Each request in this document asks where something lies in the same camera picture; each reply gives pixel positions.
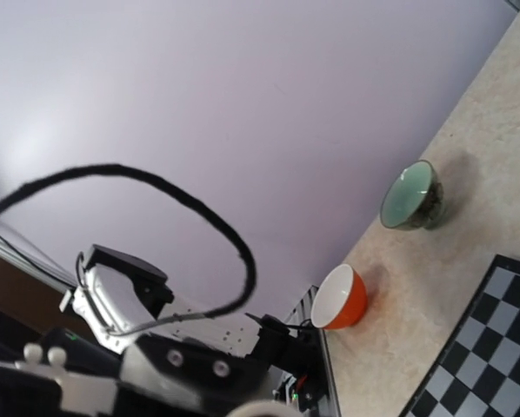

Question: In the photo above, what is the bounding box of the white orange bowl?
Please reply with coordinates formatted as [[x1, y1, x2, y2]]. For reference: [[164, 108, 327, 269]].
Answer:
[[310, 264, 368, 330]]

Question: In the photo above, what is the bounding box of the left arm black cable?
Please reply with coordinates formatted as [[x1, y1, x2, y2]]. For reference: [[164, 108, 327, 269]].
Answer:
[[0, 162, 257, 335]]

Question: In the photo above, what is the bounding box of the black grey chess board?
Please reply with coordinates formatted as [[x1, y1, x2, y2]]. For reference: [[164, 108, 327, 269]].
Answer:
[[401, 255, 520, 417]]

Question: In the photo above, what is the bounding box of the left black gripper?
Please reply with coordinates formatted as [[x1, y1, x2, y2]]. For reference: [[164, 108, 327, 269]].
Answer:
[[119, 335, 260, 416]]

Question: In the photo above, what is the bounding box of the green glass bowl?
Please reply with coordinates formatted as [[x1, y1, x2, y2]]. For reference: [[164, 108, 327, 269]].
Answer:
[[379, 160, 444, 231]]

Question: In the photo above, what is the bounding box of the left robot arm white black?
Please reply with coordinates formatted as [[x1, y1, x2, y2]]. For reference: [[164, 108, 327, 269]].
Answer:
[[63, 245, 271, 416]]

